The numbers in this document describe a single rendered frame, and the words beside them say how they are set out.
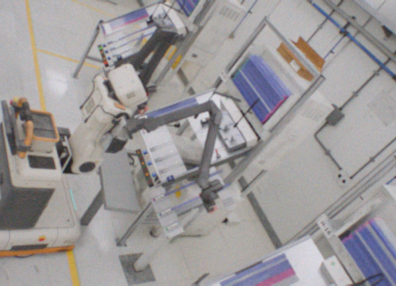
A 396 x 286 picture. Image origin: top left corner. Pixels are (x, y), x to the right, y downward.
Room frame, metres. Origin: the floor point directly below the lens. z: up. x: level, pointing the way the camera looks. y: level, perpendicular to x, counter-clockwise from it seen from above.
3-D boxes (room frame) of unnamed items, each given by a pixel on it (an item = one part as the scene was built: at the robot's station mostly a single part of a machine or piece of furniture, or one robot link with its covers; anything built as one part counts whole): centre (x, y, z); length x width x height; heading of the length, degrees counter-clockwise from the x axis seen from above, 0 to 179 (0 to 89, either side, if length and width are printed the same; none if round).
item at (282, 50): (2.94, -0.22, 1.82); 0.68 x 0.30 x 0.20; 48
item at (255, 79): (2.65, -0.10, 1.52); 0.51 x 0.13 x 0.27; 48
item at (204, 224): (2.78, -0.13, 0.31); 0.70 x 0.65 x 0.62; 48
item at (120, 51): (3.61, 1.05, 0.66); 1.01 x 0.73 x 1.31; 138
